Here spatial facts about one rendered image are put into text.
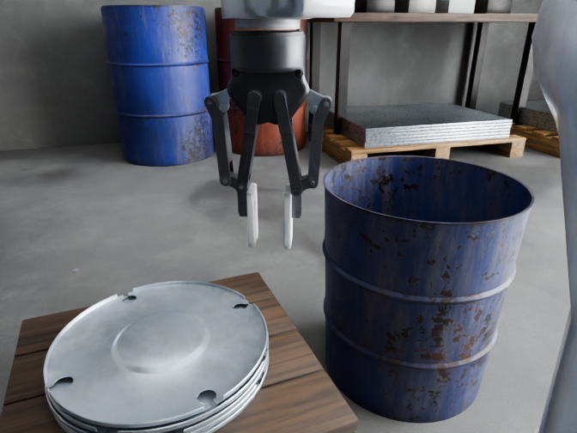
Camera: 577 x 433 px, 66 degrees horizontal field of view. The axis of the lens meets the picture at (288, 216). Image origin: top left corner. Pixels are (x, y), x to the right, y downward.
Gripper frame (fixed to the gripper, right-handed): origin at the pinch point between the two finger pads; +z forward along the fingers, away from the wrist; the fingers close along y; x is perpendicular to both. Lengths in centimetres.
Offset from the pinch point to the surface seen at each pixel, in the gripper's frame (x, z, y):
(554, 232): -124, 59, -103
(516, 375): -39, 58, -55
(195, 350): 2.1, 18.7, 10.0
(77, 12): -253, -23, 152
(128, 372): 6.0, 19.2, 17.5
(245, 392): 7.1, 20.2, 2.6
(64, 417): 11.9, 20.8, 22.8
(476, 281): -24.0, 22.4, -34.7
